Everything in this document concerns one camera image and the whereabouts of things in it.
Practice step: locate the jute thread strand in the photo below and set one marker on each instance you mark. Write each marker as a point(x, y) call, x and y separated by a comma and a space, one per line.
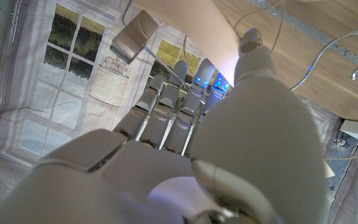
point(280, 25)

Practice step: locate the wooden stick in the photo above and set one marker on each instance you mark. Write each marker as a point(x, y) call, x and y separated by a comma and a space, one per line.
point(197, 28)

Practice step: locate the printed window backdrop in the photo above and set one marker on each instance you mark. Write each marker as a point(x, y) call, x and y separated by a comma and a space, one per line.
point(57, 93)

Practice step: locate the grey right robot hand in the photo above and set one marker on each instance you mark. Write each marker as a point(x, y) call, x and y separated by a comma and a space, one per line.
point(253, 140)

